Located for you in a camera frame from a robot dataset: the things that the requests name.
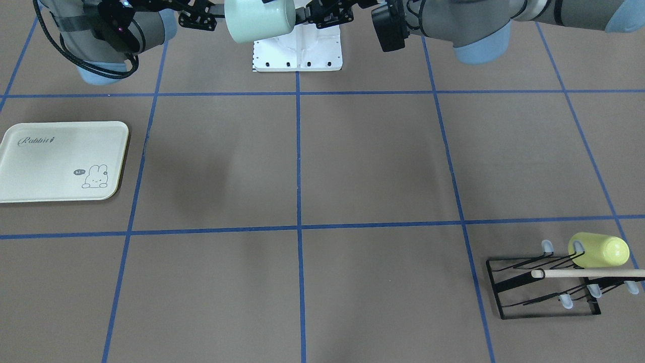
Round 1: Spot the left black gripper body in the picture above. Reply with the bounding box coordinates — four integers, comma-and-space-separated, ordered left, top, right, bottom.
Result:
312, 1, 378, 28

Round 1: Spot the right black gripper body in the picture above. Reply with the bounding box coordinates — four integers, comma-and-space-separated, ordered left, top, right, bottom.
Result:
132, 1, 224, 31

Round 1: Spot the pale green plastic cup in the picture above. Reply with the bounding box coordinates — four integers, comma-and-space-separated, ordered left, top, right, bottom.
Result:
224, 1, 296, 43

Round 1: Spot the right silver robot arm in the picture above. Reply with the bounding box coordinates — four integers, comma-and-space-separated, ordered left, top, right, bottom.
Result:
32, 1, 224, 85

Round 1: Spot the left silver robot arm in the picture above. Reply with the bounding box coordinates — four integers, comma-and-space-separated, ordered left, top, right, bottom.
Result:
295, 1, 644, 65

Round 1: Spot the cream rabbit print tray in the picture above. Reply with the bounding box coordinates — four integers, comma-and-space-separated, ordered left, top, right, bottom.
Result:
1, 121, 130, 204

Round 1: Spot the yellow-green plastic cup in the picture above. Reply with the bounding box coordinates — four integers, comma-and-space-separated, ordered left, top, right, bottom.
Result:
567, 232, 631, 269

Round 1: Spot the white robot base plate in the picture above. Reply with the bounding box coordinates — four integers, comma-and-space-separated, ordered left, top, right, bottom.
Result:
252, 24, 343, 72

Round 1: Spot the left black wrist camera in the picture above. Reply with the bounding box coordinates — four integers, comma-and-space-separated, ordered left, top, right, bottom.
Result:
371, 1, 409, 52

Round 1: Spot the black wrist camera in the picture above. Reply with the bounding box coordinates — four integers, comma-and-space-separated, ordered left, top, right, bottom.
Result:
371, 1, 409, 52
83, 1, 145, 54

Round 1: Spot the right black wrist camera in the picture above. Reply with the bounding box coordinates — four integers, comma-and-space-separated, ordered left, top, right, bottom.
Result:
83, 1, 145, 54

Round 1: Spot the black wire cup rack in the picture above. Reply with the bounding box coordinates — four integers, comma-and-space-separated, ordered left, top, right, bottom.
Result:
485, 239, 643, 320

